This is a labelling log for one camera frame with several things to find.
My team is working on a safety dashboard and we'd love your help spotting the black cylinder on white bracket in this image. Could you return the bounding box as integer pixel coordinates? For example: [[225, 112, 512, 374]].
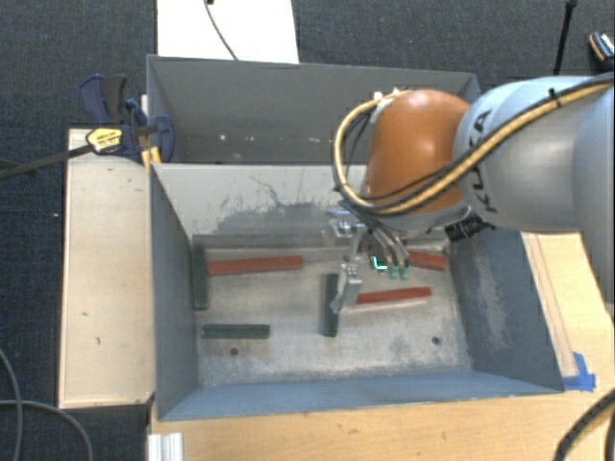
[[442, 214, 485, 243]]

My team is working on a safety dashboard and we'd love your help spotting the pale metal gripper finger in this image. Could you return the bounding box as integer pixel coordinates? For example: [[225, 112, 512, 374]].
[[328, 262, 364, 316], [329, 209, 369, 264]]

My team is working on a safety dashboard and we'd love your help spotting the red-brown flat block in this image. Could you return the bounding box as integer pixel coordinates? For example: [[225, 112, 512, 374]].
[[406, 250, 449, 273], [206, 255, 306, 278], [346, 286, 432, 314]]

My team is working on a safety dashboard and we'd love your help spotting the pale wood flat board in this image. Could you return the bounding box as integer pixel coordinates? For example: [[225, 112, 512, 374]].
[[57, 127, 158, 410]]

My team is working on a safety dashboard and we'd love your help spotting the dark green flat block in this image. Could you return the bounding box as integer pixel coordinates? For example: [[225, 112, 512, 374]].
[[201, 323, 272, 341], [191, 244, 210, 311], [322, 273, 341, 338]]

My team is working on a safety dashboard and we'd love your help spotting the grey metal bin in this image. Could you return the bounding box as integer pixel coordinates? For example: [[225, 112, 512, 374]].
[[145, 54, 566, 423]]

